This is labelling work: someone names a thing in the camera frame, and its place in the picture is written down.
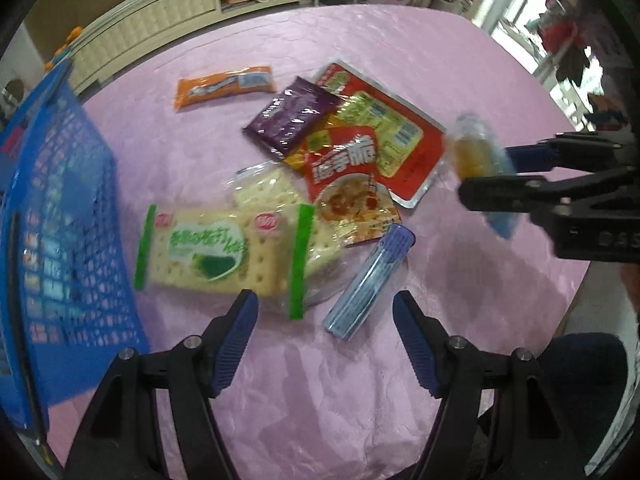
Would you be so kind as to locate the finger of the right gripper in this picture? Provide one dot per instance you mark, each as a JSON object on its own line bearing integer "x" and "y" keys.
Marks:
{"x": 582, "y": 151}
{"x": 523, "y": 193}

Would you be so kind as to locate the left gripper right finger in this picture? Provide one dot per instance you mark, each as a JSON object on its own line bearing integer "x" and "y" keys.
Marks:
{"x": 527, "y": 439}

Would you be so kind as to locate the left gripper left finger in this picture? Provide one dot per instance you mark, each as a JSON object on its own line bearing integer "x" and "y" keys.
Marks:
{"x": 119, "y": 436}

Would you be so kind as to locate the large red snack bag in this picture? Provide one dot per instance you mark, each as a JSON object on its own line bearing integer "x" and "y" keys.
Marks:
{"x": 410, "y": 143}

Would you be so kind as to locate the blue plastic basket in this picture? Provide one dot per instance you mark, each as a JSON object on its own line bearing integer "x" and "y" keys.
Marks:
{"x": 67, "y": 305}

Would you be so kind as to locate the red noodle snack bag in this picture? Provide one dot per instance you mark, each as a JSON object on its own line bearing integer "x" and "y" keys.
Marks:
{"x": 344, "y": 184}

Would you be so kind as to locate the blue wafer stick packet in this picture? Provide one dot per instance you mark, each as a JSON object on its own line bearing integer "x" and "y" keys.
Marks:
{"x": 355, "y": 303}

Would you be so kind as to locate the green cracker pack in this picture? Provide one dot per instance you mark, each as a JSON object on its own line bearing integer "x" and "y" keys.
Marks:
{"x": 223, "y": 251}

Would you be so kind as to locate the purple snack packet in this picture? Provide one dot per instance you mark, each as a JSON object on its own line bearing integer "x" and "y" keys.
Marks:
{"x": 281, "y": 125}

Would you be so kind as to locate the clear cracker pack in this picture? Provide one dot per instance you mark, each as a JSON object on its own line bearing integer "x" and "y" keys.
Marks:
{"x": 272, "y": 185}

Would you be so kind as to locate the orange snack bar packet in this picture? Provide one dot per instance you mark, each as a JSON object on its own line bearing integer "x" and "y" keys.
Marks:
{"x": 252, "y": 79}

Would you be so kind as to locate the cream TV cabinet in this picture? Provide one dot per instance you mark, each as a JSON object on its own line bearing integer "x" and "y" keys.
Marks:
{"x": 136, "y": 28}

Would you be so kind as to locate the oranges on cabinet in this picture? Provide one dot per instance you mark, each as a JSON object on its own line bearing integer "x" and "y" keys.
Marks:
{"x": 64, "y": 49}

